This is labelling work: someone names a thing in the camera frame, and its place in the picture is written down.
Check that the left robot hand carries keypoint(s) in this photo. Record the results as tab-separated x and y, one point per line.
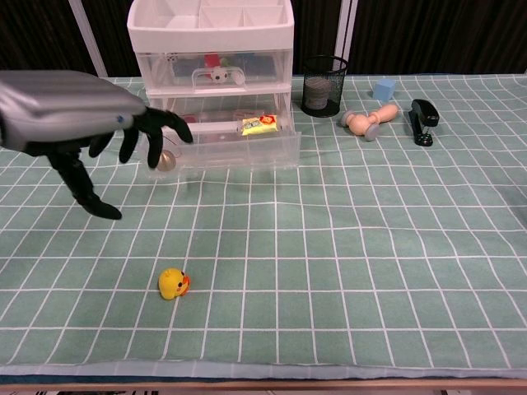
62	107

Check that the clear drawer with snack packet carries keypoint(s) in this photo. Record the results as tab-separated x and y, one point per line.
247	152

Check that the small yellow toy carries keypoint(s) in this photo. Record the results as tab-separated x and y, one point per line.
173	284

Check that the white plastic drawer organizer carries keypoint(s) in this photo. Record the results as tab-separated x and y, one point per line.
206	35

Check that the clear drawer with soccer ball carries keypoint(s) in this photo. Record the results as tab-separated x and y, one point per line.
267	68

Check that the gold bell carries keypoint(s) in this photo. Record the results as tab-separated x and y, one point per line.
168	162

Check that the white dice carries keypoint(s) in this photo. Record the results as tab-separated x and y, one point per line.
172	58

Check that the red toy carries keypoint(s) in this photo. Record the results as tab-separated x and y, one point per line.
212	61

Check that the small soccer ball toy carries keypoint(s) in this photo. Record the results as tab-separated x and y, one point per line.
218	75

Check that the yellow snack packet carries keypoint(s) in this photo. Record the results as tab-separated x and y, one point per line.
259	125

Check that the grey tape roll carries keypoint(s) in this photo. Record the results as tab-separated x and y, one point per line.
319	88

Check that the black mesh pen cup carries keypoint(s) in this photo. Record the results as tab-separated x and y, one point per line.
338	82

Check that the wooden toy hammer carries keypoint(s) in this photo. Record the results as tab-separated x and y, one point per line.
362	123

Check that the green checkered tablecloth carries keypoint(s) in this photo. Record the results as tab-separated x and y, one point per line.
329	247

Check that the blue foam cube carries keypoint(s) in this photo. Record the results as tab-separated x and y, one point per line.
383	89

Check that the black stapler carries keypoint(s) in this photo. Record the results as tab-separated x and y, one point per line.
424	113

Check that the white frame post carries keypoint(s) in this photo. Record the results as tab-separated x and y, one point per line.
88	39
342	29

